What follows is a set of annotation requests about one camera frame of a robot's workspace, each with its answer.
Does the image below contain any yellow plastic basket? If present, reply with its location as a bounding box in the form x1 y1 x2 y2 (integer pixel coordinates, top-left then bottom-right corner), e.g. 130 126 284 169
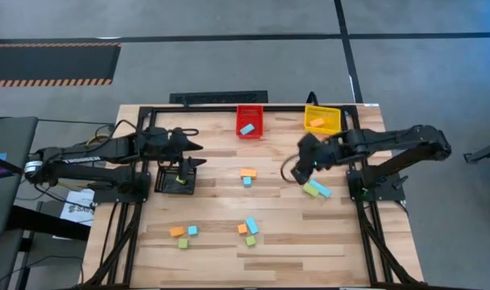
303 105 343 136

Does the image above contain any red plastic basket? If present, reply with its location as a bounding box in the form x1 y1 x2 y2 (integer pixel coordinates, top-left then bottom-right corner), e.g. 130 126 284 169
235 104 265 140

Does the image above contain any grey metal stand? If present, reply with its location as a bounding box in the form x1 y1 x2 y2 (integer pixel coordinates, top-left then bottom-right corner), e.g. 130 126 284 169
463 135 490 164

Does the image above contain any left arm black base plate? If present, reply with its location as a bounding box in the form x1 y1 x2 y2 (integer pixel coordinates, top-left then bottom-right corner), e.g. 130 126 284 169
93 172 152 204

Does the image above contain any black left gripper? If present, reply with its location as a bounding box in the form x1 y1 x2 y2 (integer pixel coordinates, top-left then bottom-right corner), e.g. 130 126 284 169
147 126 208 181

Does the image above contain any yellow cable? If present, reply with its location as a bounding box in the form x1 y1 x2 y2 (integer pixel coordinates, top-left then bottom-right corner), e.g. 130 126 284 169
85 134 109 147

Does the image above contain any white printed paper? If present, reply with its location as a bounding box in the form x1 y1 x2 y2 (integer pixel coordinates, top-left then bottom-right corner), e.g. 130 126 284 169
59 188 96 227

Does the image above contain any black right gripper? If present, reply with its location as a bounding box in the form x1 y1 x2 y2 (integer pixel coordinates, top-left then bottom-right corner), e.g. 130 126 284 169
289 132 343 186

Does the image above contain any black rectangular bar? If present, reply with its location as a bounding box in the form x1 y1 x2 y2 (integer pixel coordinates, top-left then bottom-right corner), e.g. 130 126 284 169
168 89 269 106

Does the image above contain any black plastic basket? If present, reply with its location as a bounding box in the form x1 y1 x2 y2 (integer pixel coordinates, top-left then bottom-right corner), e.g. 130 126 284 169
153 164 197 196

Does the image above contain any black hazard-striped floor mat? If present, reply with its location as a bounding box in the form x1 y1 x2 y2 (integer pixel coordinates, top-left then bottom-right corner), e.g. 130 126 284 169
0 41 123 89

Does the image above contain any brown cable loop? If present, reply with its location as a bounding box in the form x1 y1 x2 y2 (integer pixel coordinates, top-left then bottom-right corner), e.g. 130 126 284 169
280 154 306 184

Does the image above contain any green arch foam block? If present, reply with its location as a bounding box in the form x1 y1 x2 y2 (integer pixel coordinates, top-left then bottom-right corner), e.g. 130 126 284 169
301 181 321 199

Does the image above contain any blue long foam block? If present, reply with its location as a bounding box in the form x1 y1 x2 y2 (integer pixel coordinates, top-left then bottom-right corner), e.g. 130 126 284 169
244 216 260 235
309 179 333 199

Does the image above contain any black aluminium table frame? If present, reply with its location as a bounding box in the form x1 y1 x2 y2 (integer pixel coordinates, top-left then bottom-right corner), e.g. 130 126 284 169
81 104 421 290

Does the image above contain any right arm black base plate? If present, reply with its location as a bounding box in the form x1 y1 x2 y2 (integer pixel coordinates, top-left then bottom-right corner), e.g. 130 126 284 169
346 168 406 203

